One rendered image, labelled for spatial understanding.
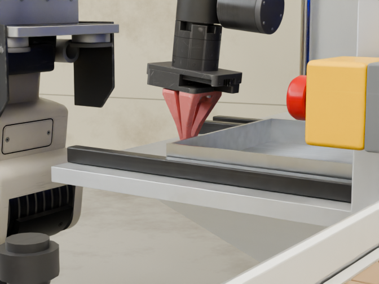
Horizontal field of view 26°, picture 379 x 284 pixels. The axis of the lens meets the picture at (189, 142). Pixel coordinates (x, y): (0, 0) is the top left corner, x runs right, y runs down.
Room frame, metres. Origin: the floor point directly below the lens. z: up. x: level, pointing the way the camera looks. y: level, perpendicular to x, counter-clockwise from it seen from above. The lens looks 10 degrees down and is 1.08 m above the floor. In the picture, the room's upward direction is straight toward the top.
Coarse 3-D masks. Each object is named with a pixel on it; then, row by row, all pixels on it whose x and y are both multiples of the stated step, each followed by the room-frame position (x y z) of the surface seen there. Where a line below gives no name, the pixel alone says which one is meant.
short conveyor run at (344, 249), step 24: (360, 216) 0.41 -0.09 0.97; (24, 240) 0.26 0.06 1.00; (48, 240) 0.27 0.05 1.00; (312, 240) 0.36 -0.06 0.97; (336, 240) 0.38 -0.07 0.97; (360, 240) 0.40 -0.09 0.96; (0, 264) 0.26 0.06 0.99; (24, 264) 0.26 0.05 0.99; (48, 264) 0.26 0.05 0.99; (264, 264) 0.33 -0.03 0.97; (288, 264) 0.34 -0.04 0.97; (312, 264) 0.36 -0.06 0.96; (336, 264) 0.38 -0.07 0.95; (360, 264) 0.45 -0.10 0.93
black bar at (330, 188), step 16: (80, 160) 1.00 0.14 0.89; (96, 160) 0.99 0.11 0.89; (112, 160) 0.97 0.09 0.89; (128, 160) 0.96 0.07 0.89; (144, 160) 0.95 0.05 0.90; (160, 160) 0.93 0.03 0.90; (176, 160) 0.92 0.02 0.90; (192, 160) 0.92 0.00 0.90; (176, 176) 0.92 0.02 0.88; (192, 176) 0.91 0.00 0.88; (208, 176) 0.90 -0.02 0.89; (224, 176) 0.88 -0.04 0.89; (240, 176) 0.87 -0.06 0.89; (256, 176) 0.86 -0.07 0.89; (272, 176) 0.85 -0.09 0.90; (288, 176) 0.84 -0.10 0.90; (304, 176) 0.83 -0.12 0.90; (320, 176) 0.83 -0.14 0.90; (288, 192) 0.84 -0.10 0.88; (304, 192) 0.83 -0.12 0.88; (320, 192) 0.82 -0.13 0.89; (336, 192) 0.81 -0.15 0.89
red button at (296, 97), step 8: (296, 80) 0.71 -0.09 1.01; (304, 80) 0.71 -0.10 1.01; (288, 88) 0.71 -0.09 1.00; (296, 88) 0.71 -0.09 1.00; (304, 88) 0.70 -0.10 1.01; (288, 96) 0.71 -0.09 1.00; (296, 96) 0.70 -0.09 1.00; (304, 96) 0.70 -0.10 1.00; (288, 104) 0.71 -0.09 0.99; (296, 104) 0.70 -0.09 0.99; (304, 104) 0.70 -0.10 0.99; (296, 112) 0.71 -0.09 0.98; (304, 112) 0.70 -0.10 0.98; (304, 120) 0.71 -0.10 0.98
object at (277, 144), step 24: (264, 120) 1.15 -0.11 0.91; (288, 120) 1.15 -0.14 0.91; (168, 144) 0.95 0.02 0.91; (192, 144) 0.99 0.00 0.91; (216, 144) 1.04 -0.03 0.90; (240, 144) 1.09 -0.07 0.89; (264, 144) 1.14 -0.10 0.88; (288, 144) 1.14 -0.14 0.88; (264, 168) 0.88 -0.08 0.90; (288, 168) 0.86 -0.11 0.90; (312, 168) 0.85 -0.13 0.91; (336, 168) 0.83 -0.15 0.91
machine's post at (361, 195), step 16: (368, 0) 0.75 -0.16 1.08; (368, 16) 0.75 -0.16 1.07; (368, 32) 0.75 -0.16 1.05; (368, 48) 0.75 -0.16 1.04; (352, 160) 0.75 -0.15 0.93; (368, 160) 0.75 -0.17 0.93; (352, 176) 0.75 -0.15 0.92; (368, 176) 0.74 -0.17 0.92; (352, 192) 0.75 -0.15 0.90; (368, 192) 0.74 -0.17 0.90; (352, 208) 0.75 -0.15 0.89
